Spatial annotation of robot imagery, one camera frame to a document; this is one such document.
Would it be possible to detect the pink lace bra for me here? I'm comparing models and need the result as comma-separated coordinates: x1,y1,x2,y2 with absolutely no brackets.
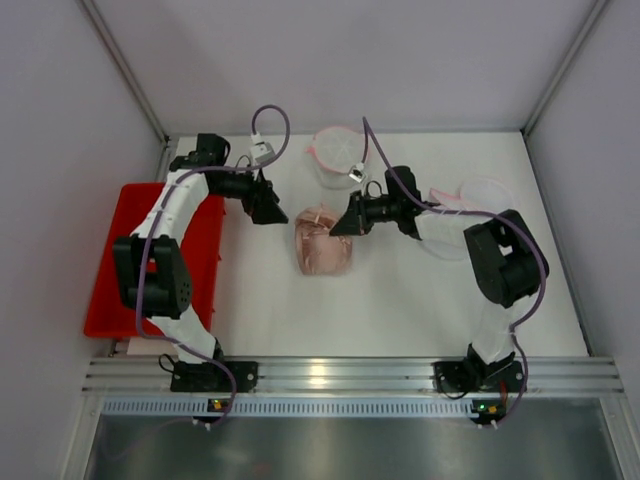
294,204,353,276

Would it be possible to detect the spare white mesh laundry bag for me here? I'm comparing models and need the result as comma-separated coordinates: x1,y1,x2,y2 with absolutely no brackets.
415,177,517,261

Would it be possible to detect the white mesh laundry bag pink trim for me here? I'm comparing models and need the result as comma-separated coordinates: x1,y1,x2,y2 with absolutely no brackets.
305,126,369,190

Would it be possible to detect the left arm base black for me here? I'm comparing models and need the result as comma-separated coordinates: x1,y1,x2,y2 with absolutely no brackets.
158,354,258,393

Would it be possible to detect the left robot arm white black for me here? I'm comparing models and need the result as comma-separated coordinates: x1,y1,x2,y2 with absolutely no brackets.
112,132,288,364

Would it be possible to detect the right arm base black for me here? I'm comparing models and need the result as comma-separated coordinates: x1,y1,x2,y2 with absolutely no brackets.
433,358,525,399

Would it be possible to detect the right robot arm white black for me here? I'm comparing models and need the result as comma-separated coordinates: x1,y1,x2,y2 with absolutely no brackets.
330,166,549,376

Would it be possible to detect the red plastic bin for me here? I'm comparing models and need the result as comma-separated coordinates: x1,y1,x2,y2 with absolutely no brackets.
84,183,225,339

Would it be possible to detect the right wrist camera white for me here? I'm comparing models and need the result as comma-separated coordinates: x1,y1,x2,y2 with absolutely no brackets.
348,162,367,184

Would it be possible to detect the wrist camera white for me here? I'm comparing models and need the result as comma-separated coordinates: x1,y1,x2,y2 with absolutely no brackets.
249,133,275,165
348,162,367,184

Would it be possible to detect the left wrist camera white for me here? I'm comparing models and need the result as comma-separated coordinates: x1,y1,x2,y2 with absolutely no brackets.
249,133,275,165

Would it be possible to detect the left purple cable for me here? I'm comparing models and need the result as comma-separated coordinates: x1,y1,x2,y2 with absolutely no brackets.
134,103,292,427

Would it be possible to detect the purple cable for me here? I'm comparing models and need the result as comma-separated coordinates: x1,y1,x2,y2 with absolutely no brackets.
361,116,549,427
134,103,292,427

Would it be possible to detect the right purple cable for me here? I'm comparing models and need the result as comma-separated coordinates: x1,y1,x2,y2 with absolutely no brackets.
361,116,549,427

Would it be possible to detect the aluminium mounting rail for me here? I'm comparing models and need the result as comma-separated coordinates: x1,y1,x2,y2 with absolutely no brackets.
81,356,624,398

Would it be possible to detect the slotted cable duct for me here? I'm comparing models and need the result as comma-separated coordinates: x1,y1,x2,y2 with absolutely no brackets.
102,397,503,419

